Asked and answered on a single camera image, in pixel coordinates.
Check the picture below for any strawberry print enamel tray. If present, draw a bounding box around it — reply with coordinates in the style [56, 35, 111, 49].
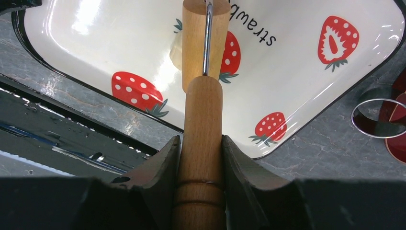
[12, 0, 406, 159]

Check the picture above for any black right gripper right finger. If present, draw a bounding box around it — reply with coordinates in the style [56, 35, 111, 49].
[222, 135, 406, 230]

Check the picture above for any wooden dough roller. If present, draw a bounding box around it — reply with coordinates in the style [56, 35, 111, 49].
[172, 0, 231, 230]

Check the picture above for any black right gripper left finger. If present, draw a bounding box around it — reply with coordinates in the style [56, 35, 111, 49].
[0, 136, 180, 230]

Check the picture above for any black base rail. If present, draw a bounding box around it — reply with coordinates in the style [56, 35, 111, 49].
[0, 75, 157, 177]

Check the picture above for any metal ring cutter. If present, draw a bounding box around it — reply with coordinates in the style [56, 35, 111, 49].
[351, 87, 406, 139]

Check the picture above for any red round plate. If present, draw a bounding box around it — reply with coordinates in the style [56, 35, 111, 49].
[379, 68, 406, 164]

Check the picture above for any white dough ball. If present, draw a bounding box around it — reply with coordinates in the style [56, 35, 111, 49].
[169, 31, 182, 70]

